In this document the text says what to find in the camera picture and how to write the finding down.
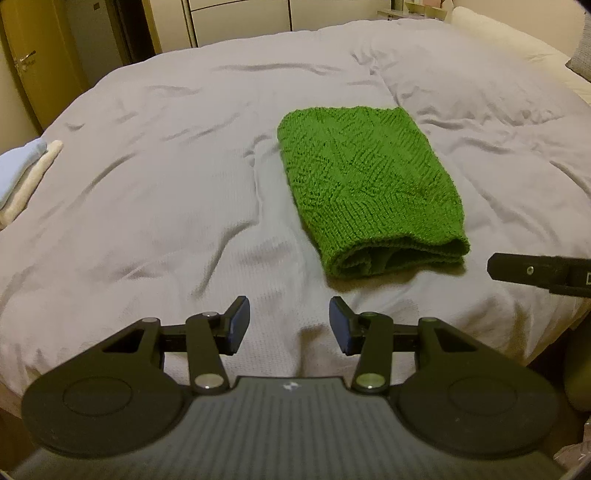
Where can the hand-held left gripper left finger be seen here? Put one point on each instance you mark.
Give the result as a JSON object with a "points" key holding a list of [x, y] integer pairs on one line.
{"points": [[239, 325]]}

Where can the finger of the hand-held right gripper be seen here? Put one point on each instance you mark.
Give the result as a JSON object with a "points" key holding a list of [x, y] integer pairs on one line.
{"points": [[521, 269]]}

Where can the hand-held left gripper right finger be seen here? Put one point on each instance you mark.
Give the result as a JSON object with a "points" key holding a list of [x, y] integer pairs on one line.
{"points": [[340, 325]]}

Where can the green knitted sweater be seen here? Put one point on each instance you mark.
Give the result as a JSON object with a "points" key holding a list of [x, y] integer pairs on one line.
{"points": [[369, 184]]}

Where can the white bed blanket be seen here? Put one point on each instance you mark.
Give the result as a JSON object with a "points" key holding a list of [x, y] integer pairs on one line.
{"points": [[184, 207]]}

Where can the grey pillow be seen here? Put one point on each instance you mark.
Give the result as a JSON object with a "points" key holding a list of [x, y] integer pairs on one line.
{"points": [[581, 60]]}

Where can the cream pillow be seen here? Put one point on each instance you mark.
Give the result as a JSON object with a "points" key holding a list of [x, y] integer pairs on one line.
{"points": [[512, 37]]}

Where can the cream folded cloth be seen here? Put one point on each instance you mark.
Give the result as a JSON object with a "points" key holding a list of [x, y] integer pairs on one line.
{"points": [[32, 180]]}

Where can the light blue folded cloth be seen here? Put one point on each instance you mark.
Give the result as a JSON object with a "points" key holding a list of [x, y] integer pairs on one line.
{"points": [[16, 166]]}

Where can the yellow wooden door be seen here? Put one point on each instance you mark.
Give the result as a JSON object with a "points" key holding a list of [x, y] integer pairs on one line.
{"points": [[41, 69]]}

